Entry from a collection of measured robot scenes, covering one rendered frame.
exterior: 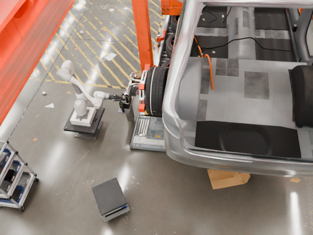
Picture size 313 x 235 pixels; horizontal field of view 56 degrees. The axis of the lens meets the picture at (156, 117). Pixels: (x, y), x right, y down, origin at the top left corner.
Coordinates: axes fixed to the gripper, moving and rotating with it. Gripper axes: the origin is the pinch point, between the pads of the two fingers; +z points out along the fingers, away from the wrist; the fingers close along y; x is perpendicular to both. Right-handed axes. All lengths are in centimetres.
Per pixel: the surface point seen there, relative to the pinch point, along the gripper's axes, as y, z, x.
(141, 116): 18, 34, 55
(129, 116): 15, 15, 58
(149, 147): -39, 51, 51
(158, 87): -16, 41, -55
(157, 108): -31, 46, -31
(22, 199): -131, -108, 87
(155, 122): -5, 54, 34
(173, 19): 223, 66, 2
